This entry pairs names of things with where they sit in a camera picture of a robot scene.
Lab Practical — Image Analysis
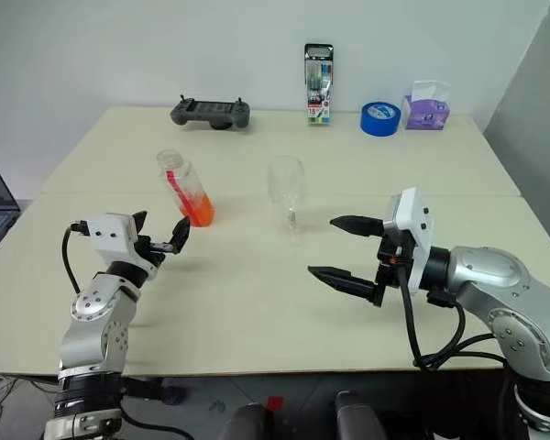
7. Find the grey game controller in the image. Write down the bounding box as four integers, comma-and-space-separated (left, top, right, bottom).
170, 94, 252, 132

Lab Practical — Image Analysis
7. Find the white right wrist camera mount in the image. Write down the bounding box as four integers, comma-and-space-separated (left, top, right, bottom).
383, 186, 436, 294

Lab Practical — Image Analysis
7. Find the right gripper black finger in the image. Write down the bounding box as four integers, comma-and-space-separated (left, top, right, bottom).
307, 264, 378, 303
329, 214, 386, 238

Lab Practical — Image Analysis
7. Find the bottle with orange liquid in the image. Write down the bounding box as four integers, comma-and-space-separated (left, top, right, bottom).
155, 148, 217, 229

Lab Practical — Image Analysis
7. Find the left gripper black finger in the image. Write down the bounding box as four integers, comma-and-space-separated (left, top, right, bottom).
130, 210, 149, 237
164, 215, 193, 256

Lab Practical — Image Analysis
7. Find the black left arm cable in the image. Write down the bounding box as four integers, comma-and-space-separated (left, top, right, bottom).
62, 221, 93, 295

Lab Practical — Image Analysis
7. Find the clear wine glass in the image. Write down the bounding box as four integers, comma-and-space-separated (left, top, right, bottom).
267, 155, 306, 247

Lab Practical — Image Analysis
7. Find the blue tape roll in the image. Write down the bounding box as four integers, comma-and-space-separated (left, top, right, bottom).
359, 101, 402, 137

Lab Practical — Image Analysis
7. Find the purple tissue box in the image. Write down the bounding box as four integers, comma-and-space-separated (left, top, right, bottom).
401, 80, 451, 131

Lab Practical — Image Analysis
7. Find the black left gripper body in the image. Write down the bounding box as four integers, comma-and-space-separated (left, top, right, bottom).
135, 233, 170, 268

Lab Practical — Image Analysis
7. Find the marker pen pack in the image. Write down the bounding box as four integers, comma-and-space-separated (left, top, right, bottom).
303, 43, 335, 127

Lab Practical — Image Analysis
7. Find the thick black loose cable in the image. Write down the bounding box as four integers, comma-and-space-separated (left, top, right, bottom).
118, 407, 217, 440

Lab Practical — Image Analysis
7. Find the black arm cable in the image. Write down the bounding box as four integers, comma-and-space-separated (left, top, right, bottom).
62, 221, 93, 295
391, 256, 510, 373

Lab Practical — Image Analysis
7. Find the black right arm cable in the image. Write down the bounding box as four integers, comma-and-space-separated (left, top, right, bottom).
391, 256, 510, 373

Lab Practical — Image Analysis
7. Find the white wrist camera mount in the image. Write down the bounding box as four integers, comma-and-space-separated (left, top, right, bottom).
82, 212, 160, 281
383, 186, 436, 294

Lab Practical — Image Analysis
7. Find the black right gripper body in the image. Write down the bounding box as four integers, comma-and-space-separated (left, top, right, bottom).
373, 228, 416, 307

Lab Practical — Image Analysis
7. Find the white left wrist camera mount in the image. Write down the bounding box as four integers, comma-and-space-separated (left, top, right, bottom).
82, 212, 160, 281

